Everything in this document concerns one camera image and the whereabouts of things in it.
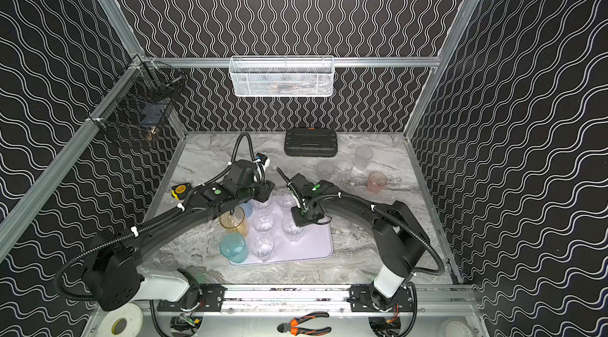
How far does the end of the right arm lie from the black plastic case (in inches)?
14.0

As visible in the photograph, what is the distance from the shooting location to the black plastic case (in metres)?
1.09

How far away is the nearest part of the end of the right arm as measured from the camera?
0.62 metres
